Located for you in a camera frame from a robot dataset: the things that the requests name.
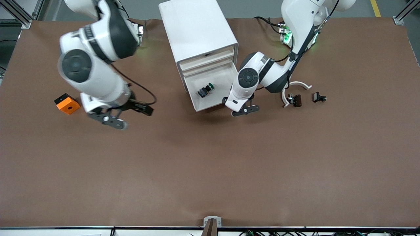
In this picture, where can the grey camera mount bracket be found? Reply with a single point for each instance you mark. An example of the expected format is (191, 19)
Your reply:
(212, 223)

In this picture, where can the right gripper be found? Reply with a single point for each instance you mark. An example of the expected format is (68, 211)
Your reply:
(134, 104)

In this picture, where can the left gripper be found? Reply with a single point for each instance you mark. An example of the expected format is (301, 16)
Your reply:
(224, 99)

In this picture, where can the white curved plastic part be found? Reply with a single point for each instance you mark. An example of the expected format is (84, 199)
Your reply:
(300, 83)

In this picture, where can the dark brown switch component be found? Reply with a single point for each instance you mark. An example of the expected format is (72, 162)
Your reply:
(297, 100)

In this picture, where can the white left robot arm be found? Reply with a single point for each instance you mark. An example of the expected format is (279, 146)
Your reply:
(295, 19)

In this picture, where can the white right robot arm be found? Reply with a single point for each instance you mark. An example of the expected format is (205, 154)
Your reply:
(95, 78)

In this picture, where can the small black contact block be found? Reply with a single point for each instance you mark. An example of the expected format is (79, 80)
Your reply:
(317, 97)

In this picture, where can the orange black box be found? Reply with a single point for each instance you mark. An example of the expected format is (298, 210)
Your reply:
(68, 105)

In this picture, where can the aluminium frame profile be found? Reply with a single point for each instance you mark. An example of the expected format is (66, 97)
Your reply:
(19, 13)
(402, 18)

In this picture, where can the green push button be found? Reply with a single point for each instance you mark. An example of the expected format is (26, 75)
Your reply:
(205, 91)

